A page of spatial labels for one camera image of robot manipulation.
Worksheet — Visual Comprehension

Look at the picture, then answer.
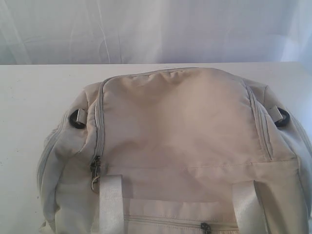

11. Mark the beige fabric duffel bag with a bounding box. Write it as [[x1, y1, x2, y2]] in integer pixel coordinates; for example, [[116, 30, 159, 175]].
[[37, 68, 312, 234]]

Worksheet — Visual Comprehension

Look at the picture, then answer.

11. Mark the metal zipper pull with ring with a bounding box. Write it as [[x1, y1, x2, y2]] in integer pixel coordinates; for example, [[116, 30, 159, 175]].
[[90, 156, 101, 193]]

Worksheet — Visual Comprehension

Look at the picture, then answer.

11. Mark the dark front pocket zipper pull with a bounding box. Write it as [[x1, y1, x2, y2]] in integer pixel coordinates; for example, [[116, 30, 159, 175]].
[[200, 222, 210, 234]]

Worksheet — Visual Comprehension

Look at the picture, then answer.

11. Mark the black left D-ring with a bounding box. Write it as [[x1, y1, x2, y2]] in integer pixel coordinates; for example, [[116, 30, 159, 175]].
[[69, 108, 84, 129]]

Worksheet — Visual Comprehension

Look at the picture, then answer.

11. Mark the black d-ring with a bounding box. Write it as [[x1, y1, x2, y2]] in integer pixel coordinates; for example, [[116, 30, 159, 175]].
[[69, 108, 84, 129], [274, 106, 291, 128]]

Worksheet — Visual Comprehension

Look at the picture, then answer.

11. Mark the black right D-ring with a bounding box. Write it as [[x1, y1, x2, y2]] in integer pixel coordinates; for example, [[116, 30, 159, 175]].
[[274, 106, 291, 128]]

